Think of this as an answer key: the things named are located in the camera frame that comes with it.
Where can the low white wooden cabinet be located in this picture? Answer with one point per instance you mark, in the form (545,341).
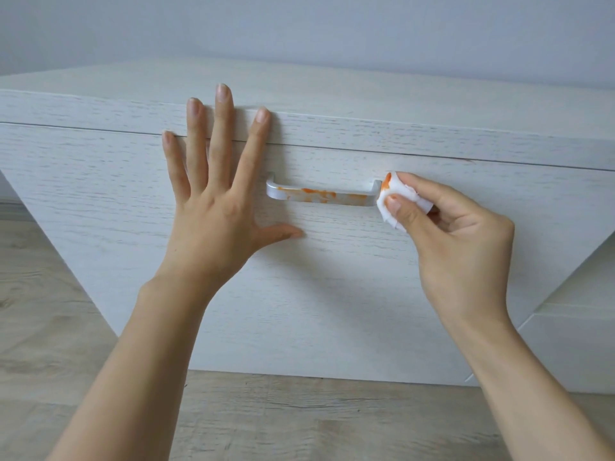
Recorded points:
(384,100)

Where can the person's left hand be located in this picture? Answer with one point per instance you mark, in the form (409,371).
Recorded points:
(211,235)

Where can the white wipe pad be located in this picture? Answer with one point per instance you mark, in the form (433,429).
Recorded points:
(391,187)

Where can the person's right hand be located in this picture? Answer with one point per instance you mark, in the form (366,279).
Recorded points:
(471,268)

